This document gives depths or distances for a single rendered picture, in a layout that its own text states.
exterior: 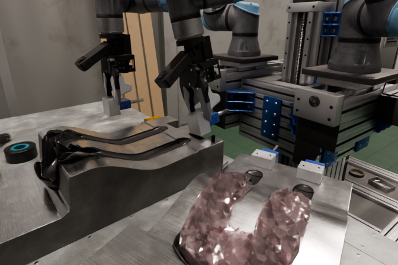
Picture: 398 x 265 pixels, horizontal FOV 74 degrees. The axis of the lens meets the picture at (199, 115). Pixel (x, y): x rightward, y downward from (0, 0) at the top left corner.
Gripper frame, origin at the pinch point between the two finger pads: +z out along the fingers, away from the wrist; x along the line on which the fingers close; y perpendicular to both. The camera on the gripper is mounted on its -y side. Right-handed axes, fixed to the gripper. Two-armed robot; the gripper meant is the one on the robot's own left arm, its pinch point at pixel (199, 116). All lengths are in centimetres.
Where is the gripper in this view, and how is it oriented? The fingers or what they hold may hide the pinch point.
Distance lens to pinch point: 70.9
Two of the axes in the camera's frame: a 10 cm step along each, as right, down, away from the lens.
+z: 2.0, 9.3, 3.1
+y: 7.5, -3.5, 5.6
